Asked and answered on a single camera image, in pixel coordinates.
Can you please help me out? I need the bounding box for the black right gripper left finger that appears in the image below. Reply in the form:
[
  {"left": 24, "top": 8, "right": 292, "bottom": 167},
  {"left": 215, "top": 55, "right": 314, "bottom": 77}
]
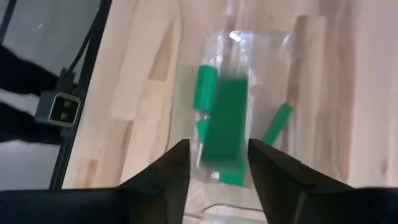
[{"left": 0, "top": 138, "right": 192, "bottom": 224}]

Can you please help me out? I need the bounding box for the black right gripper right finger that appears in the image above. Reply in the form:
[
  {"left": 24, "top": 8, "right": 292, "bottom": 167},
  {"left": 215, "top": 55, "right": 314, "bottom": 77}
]
[{"left": 247, "top": 138, "right": 398, "bottom": 224}]

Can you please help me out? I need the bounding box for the green rectangular block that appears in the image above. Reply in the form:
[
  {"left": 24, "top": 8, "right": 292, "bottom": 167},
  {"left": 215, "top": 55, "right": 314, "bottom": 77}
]
[{"left": 201, "top": 77, "right": 250, "bottom": 167}]

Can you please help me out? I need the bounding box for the thin green bar block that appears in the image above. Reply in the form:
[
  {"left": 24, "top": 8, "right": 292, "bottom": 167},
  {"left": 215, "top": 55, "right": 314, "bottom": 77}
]
[{"left": 262, "top": 102, "right": 295, "bottom": 147}]

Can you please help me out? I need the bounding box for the green cylinder block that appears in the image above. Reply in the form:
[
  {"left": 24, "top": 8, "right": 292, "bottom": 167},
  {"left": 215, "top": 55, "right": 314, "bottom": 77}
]
[{"left": 193, "top": 64, "right": 220, "bottom": 114}]

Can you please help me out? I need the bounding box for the grey table-level camera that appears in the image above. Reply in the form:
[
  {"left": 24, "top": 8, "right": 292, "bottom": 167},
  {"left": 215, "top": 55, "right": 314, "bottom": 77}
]
[{"left": 34, "top": 90, "right": 82, "bottom": 128}]

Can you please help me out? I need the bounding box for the black table edge rail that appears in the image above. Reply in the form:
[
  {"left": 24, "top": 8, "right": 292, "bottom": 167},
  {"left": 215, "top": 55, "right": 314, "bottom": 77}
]
[{"left": 49, "top": 0, "right": 113, "bottom": 190}]

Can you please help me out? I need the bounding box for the black camera cable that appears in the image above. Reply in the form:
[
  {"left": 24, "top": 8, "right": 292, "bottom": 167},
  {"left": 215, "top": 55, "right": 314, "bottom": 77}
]
[{"left": 63, "top": 18, "right": 103, "bottom": 82}]

